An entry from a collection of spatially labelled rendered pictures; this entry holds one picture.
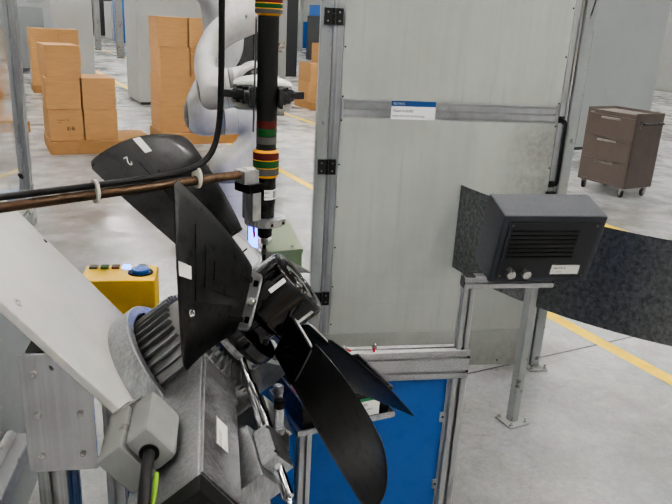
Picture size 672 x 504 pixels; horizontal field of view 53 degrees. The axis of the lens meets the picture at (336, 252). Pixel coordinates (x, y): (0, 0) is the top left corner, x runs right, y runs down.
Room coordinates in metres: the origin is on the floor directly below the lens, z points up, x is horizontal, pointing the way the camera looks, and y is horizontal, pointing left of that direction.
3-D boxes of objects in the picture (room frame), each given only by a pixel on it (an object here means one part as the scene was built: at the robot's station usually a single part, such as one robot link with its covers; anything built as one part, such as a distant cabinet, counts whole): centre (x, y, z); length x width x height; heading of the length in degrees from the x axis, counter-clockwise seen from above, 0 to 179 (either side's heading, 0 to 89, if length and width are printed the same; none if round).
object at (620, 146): (7.45, -3.05, 0.45); 0.68 x 0.47 x 0.90; 31
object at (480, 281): (1.59, -0.43, 1.04); 0.24 x 0.03 x 0.03; 101
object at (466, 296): (1.57, -0.33, 0.96); 0.03 x 0.03 x 0.20; 11
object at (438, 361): (1.49, 0.09, 0.82); 0.90 x 0.04 x 0.08; 101
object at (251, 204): (1.11, 0.13, 1.34); 0.09 x 0.07 x 0.10; 135
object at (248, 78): (1.23, 0.15, 1.51); 0.11 x 0.10 x 0.07; 11
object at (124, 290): (1.42, 0.48, 1.02); 0.16 x 0.10 x 0.11; 101
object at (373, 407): (1.35, -0.01, 0.85); 0.22 x 0.17 x 0.07; 117
